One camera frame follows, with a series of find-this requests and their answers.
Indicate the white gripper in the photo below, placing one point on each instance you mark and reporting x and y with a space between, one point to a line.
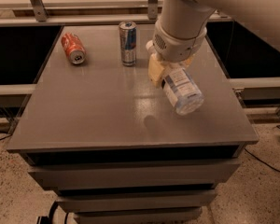
176 48

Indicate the clear blue-labelled plastic bottle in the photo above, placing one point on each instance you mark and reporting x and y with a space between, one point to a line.
179 87

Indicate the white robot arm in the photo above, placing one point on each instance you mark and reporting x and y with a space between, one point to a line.
181 28

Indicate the blue silver energy drink can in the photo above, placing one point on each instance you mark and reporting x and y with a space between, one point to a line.
127 37

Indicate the grey drawer cabinet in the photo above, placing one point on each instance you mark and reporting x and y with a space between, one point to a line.
112 148

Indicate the red soda can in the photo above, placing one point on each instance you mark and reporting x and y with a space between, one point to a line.
73 48

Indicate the metal railing frame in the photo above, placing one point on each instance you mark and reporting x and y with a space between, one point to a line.
84 17

